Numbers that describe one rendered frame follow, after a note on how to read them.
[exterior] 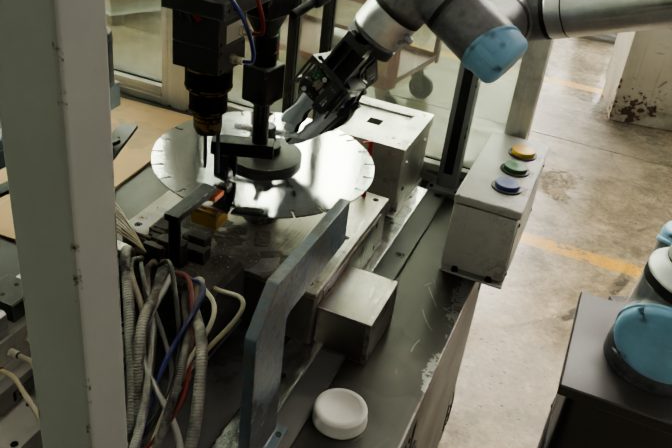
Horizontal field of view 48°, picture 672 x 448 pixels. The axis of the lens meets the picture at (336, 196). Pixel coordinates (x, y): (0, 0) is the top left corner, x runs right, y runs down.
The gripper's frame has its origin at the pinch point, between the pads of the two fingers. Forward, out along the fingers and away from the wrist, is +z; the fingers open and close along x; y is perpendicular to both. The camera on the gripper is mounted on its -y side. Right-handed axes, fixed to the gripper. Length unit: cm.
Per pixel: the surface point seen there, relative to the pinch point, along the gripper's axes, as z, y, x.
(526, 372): 51, -105, 72
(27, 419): 27, 44, 9
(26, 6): -32, 73, 6
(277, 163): 3.0, 4.1, 1.8
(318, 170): 0.8, 0.4, 6.3
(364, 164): -2.3, -5.9, 9.7
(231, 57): -12.6, 22.8, -5.9
